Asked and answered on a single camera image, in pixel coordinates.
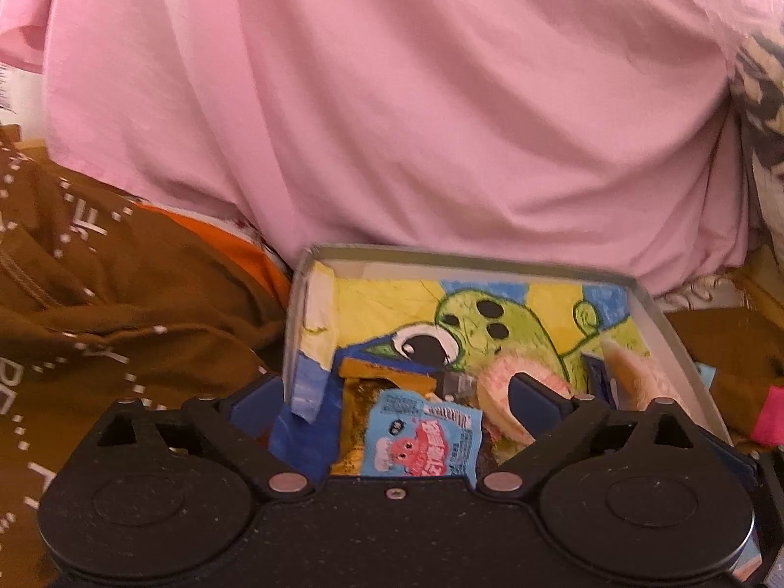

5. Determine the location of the pink white rice cracker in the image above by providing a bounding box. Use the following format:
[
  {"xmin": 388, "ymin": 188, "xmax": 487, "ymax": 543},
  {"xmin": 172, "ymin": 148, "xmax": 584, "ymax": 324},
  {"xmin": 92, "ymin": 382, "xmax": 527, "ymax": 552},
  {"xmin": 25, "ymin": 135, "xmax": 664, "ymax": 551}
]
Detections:
[{"xmin": 476, "ymin": 352, "xmax": 575, "ymax": 447}]

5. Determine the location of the gold foil snack packet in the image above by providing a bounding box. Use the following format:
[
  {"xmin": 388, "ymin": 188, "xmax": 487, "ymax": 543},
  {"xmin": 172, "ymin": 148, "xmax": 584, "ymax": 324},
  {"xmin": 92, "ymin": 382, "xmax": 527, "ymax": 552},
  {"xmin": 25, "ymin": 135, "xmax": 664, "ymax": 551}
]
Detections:
[{"xmin": 330, "ymin": 357, "xmax": 439, "ymax": 476}]

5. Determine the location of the light blue candy packet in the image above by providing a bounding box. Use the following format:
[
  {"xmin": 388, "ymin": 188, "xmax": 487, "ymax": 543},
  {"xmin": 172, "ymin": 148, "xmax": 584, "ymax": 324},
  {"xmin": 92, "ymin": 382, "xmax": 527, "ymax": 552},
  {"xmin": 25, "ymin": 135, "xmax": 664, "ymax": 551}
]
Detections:
[{"xmin": 360, "ymin": 389, "xmax": 482, "ymax": 486}]

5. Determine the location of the white pink wrapped snack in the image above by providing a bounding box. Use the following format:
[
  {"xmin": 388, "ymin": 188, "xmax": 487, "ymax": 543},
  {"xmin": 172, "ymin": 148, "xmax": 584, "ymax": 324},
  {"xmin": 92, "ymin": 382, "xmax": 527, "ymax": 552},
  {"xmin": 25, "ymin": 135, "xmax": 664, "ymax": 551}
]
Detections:
[{"xmin": 601, "ymin": 337, "xmax": 680, "ymax": 410}]

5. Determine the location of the grey cardboard box with drawing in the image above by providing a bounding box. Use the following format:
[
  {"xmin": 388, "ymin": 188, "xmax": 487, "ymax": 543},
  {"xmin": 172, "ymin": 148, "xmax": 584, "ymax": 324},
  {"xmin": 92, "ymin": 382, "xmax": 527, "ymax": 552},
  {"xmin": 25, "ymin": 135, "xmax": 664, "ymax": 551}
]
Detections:
[{"xmin": 270, "ymin": 245, "xmax": 728, "ymax": 479}]

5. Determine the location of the brown patterned garment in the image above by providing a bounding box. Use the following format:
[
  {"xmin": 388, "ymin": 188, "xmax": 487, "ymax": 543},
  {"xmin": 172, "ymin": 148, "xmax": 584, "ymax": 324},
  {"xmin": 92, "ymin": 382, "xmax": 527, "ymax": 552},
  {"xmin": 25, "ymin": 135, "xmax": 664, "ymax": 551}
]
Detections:
[{"xmin": 1, "ymin": 140, "xmax": 286, "ymax": 587}]

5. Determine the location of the pink cloth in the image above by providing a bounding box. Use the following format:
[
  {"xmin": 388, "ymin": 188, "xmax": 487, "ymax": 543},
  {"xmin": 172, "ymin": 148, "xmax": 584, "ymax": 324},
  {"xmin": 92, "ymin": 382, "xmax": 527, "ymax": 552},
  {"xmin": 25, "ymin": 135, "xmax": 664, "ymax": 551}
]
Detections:
[{"xmin": 1, "ymin": 0, "xmax": 752, "ymax": 294}]

